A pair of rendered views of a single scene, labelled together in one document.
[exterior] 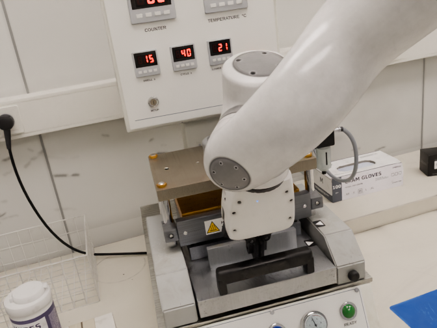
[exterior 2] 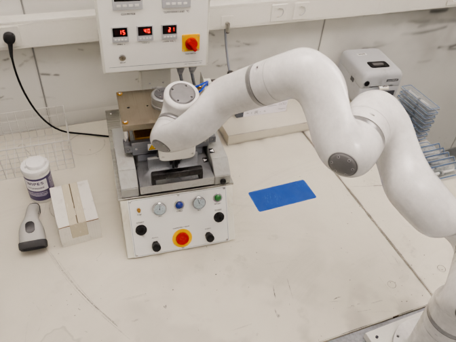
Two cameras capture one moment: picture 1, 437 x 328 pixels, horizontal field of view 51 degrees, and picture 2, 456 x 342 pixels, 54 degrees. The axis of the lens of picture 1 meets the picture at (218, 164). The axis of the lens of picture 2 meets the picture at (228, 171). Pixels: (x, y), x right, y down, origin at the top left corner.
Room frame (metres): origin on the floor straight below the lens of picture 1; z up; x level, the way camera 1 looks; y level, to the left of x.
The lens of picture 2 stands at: (-0.39, -0.04, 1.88)
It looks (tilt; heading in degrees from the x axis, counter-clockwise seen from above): 42 degrees down; 351
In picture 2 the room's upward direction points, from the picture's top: 5 degrees clockwise
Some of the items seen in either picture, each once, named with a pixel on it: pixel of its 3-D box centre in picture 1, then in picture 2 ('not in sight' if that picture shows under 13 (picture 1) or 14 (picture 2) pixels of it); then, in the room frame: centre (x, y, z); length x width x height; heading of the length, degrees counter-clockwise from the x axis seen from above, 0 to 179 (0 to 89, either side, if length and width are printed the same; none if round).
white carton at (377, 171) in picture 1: (356, 175); (257, 99); (1.22, -0.40, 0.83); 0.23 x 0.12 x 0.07; 103
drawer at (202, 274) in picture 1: (242, 237); (168, 150); (0.72, -0.02, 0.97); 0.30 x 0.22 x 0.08; 10
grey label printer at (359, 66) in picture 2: not in sight; (368, 76); (1.34, -0.92, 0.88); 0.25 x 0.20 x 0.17; 9
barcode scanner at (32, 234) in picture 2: not in sight; (30, 222); (0.59, 0.40, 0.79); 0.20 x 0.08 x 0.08; 15
